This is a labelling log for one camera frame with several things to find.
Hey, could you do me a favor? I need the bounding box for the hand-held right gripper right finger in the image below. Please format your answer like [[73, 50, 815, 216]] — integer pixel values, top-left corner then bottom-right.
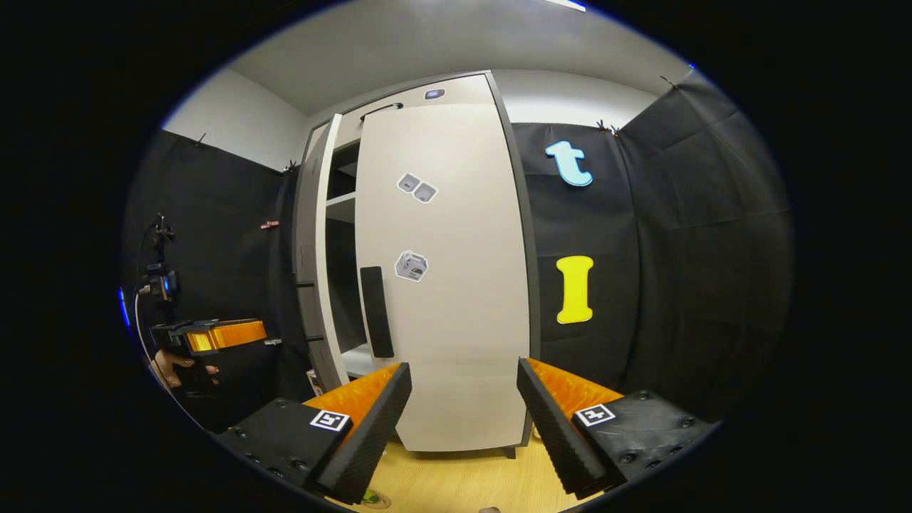
[[517, 358, 715, 499]]

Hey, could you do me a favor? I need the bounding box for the black left door handle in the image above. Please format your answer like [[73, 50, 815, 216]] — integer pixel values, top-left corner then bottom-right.
[[294, 280, 325, 343]]

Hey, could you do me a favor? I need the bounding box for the black backdrop cloth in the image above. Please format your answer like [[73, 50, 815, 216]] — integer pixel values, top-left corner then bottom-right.
[[121, 128, 307, 428], [513, 68, 795, 428]]

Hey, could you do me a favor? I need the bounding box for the black door handle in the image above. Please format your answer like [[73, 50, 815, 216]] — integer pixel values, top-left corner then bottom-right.
[[360, 266, 395, 358], [294, 280, 325, 343]]

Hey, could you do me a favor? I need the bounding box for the black right door handle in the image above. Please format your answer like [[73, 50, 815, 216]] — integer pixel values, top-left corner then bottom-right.
[[360, 266, 395, 358]]

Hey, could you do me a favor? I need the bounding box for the beige cabinet drawer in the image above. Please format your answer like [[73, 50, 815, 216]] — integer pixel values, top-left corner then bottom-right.
[[331, 73, 499, 150]]

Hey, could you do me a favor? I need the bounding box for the white cabinet door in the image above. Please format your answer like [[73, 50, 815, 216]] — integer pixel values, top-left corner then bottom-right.
[[292, 114, 351, 395], [354, 103, 532, 453]]

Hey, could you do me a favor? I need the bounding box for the white and grey cabinet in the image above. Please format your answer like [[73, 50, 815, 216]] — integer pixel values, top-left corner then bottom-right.
[[292, 70, 542, 460]]

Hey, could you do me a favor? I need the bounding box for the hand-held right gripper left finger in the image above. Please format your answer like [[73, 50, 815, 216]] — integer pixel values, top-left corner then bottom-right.
[[217, 362, 413, 505]]

